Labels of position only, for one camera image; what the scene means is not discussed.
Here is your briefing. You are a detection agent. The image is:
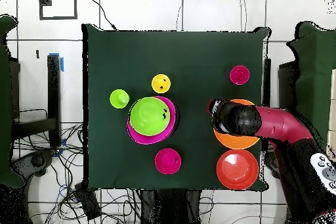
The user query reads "blue tape strip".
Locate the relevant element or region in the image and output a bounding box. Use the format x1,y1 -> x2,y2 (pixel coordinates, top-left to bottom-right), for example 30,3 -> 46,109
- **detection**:
49,52 -> 64,72

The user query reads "small red-pink bowl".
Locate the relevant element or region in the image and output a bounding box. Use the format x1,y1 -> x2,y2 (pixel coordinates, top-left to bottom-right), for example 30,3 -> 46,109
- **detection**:
154,148 -> 182,175

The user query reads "green cloth side table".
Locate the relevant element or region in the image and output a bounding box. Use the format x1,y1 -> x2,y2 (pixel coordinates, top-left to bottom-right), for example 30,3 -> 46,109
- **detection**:
287,21 -> 336,151
0,14 -> 25,189

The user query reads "large pink bowl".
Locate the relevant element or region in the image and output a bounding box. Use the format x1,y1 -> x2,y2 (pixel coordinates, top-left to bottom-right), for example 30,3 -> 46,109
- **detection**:
126,95 -> 177,145

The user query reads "lime green bowl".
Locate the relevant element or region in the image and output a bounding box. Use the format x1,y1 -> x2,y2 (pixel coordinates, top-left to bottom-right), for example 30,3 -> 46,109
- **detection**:
129,97 -> 171,137

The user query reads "black chair base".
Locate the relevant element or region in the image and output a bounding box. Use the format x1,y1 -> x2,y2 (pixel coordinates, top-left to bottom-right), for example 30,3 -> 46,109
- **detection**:
11,148 -> 56,183

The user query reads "red-pink cup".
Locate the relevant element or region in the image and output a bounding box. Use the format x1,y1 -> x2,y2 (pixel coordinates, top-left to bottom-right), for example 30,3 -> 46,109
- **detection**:
229,65 -> 251,86

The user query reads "black floor box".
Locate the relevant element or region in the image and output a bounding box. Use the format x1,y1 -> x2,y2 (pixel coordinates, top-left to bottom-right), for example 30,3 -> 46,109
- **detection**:
73,181 -> 102,221

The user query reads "thin grey cable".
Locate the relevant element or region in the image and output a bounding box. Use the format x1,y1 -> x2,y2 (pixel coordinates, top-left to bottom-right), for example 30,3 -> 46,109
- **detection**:
239,0 -> 247,32

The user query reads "red-orange bowl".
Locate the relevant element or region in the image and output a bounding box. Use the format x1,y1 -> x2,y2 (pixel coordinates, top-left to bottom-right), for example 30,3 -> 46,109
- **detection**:
216,149 -> 260,190

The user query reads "black metal frame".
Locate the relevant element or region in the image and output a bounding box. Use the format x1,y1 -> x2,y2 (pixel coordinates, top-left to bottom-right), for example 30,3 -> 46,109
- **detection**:
10,53 -> 62,148
262,58 -> 299,112

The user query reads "tangle of cables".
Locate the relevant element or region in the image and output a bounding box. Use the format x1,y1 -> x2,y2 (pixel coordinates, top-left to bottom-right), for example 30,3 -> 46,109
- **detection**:
11,108 -> 142,224

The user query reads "yellow cup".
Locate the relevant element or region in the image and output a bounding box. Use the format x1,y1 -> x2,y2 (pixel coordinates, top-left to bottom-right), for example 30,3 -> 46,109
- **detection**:
151,74 -> 172,94

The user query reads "dark green tablecloth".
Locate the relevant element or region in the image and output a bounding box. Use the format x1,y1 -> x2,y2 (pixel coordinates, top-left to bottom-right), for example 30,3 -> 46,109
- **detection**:
81,23 -> 271,192

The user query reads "lime green cup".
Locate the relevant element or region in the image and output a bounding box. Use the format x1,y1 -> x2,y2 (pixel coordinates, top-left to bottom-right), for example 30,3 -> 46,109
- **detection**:
109,89 -> 131,110

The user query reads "large orange bowl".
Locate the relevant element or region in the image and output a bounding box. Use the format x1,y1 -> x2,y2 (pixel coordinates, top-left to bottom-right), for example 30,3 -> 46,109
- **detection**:
213,99 -> 261,150

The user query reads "black cable with plug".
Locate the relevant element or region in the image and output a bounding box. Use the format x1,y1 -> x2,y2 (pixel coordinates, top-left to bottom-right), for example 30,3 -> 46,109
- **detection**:
87,0 -> 117,31

